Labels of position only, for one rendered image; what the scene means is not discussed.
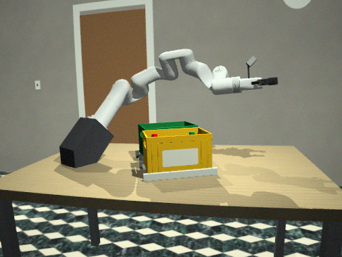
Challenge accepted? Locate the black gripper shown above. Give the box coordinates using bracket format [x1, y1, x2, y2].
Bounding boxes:
[239, 76, 278, 93]

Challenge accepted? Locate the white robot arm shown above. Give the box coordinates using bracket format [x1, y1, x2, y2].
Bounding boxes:
[87, 49, 240, 127]

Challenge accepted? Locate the yellow plastic crate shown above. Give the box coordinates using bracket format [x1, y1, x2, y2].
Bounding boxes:
[143, 127, 212, 174]

